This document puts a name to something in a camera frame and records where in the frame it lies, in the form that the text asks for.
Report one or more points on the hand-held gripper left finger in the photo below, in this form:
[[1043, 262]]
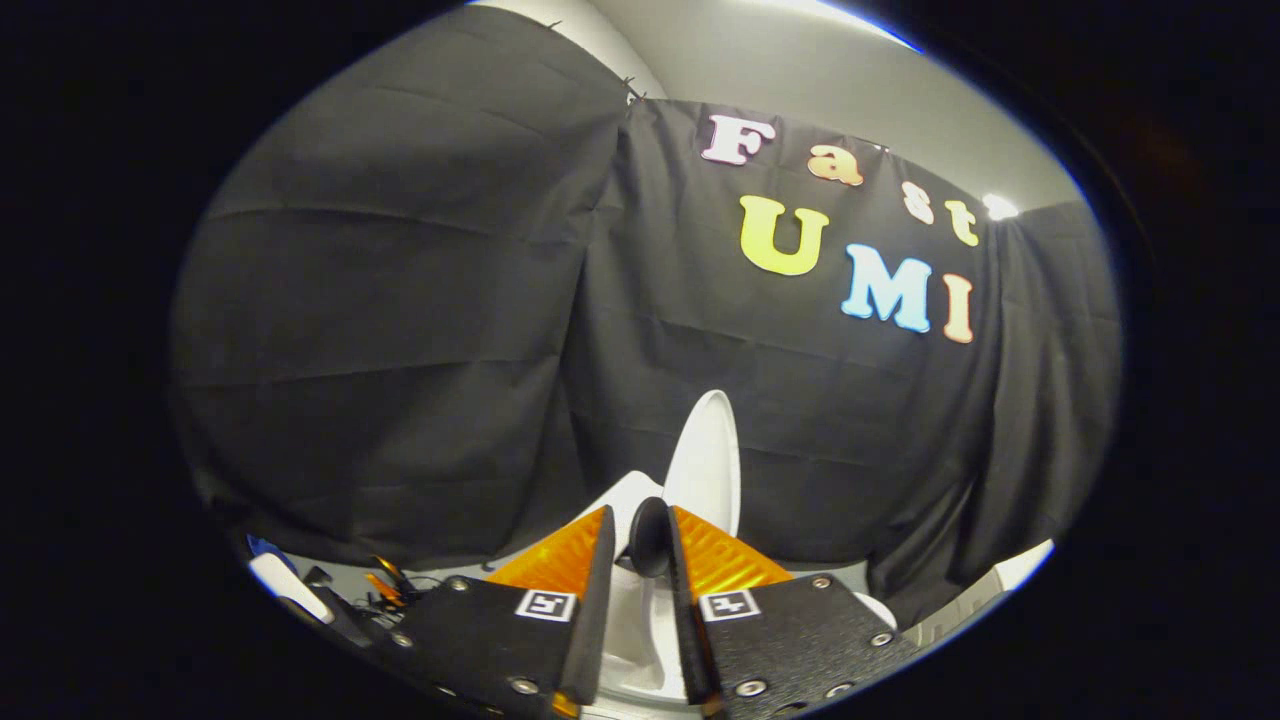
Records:
[[597, 620]]

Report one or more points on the white drawer cabinet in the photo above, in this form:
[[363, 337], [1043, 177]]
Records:
[[985, 590]]

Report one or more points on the black backdrop cloth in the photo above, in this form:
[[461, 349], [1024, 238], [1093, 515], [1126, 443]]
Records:
[[450, 350]]

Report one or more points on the white blue device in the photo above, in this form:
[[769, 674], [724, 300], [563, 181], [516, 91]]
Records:
[[285, 585]]

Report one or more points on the white toilet bowl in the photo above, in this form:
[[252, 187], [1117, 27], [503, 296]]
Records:
[[640, 640]]

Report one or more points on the black round knob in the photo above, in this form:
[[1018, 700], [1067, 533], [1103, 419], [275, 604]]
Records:
[[650, 535]]

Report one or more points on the ceiling light panel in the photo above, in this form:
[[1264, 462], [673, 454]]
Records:
[[1000, 207]]

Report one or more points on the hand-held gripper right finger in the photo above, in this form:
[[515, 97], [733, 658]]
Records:
[[685, 620]]

